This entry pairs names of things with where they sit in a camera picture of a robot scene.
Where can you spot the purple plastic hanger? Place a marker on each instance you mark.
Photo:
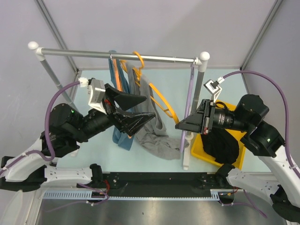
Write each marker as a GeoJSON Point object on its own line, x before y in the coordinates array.
{"type": "Point", "coordinates": [187, 107]}

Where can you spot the orange plastic hanger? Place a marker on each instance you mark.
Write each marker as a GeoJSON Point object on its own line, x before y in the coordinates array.
{"type": "Point", "coordinates": [167, 109]}

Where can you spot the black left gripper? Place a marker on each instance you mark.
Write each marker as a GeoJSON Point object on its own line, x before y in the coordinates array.
{"type": "Point", "coordinates": [132, 122]}

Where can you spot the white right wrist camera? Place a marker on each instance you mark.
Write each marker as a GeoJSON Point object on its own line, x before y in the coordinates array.
{"type": "Point", "coordinates": [214, 88]}

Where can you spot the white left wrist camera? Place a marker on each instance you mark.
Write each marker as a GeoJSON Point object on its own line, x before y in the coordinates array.
{"type": "Point", "coordinates": [96, 92]}

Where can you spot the blue tank top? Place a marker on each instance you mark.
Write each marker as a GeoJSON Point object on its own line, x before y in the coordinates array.
{"type": "Point", "coordinates": [119, 138]}

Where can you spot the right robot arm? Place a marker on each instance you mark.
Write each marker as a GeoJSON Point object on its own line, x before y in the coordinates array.
{"type": "Point", "coordinates": [263, 140]}

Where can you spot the grey tank top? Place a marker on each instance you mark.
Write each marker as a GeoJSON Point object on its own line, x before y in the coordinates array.
{"type": "Point", "coordinates": [153, 135]}

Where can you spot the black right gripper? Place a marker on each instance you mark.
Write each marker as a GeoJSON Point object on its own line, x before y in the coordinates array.
{"type": "Point", "coordinates": [201, 119]}

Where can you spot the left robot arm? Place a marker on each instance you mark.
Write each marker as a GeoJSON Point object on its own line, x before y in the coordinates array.
{"type": "Point", "coordinates": [65, 129]}

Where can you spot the orange hanger with metal hook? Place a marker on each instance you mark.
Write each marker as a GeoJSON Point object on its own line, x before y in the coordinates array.
{"type": "Point", "coordinates": [116, 72]}

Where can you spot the silver white clothes rack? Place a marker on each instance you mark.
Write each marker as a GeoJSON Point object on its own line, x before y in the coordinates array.
{"type": "Point", "coordinates": [201, 62]}

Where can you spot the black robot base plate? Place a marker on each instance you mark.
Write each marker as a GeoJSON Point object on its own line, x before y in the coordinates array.
{"type": "Point", "coordinates": [159, 184]}

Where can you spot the black tank top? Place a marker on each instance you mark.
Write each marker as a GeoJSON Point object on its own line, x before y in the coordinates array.
{"type": "Point", "coordinates": [221, 145]}

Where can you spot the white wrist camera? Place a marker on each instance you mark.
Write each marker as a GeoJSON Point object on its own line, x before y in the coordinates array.
{"type": "Point", "coordinates": [214, 88]}
{"type": "Point", "coordinates": [96, 92]}

